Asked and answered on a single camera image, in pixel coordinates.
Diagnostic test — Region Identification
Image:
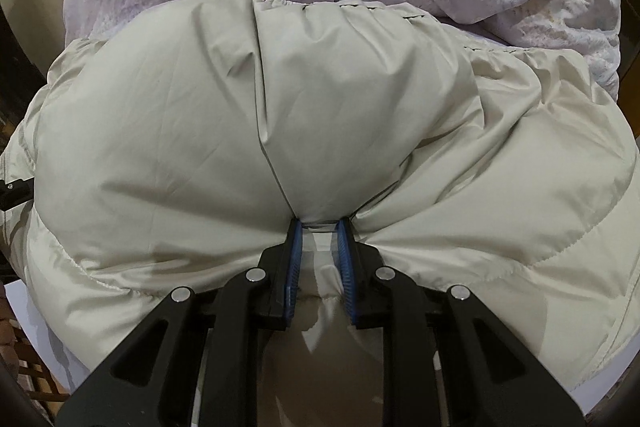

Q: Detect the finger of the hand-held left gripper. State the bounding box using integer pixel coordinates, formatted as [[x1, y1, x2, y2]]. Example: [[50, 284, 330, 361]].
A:
[[0, 178, 36, 210]]

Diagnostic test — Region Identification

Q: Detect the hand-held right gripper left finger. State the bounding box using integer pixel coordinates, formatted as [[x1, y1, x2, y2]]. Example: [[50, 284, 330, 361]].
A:
[[57, 217, 305, 427]]

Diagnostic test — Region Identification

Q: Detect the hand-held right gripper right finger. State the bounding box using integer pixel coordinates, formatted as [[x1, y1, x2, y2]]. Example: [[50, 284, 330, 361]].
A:
[[336, 217, 588, 427]]

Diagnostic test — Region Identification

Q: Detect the white puffer jacket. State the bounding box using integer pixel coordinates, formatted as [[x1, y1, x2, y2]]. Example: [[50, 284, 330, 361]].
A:
[[0, 0, 640, 388]]

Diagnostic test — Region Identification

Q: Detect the wooden chair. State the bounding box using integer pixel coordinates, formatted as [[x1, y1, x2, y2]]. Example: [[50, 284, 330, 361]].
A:
[[9, 302, 71, 408]]

